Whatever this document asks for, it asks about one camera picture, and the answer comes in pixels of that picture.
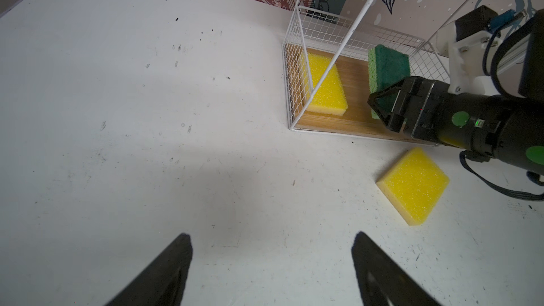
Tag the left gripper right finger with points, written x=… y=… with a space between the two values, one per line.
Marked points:
x=380 y=280

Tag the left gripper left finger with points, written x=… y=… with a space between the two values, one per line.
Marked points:
x=163 y=281

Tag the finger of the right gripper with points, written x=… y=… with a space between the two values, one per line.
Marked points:
x=392 y=105

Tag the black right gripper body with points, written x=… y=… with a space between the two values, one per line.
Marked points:
x=426 y=110

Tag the dark green sponge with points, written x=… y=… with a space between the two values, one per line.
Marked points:
x=386 y=67

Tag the yellow sponge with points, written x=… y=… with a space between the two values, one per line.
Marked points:
x=330 y=98
x=414 y=185

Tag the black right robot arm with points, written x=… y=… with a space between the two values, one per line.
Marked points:
x=517 y=74

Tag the white wire wooden shelf unit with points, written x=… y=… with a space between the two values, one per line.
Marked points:
x=408 y=26

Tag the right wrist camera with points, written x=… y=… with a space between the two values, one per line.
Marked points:
x=470 y=42

